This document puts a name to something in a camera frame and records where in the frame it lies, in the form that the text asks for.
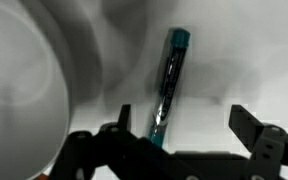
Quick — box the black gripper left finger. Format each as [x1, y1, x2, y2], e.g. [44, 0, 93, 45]
[48, 104, 171, 180]

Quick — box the white ceramic bowl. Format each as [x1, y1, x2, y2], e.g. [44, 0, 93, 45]
[0, 0, 70, 180]

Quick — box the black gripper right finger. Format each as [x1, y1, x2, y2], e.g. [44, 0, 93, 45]
[229, 104, 288, 180]

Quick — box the teal capped marker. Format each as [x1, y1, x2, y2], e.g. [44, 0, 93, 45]
[147, 28, 191, 147]

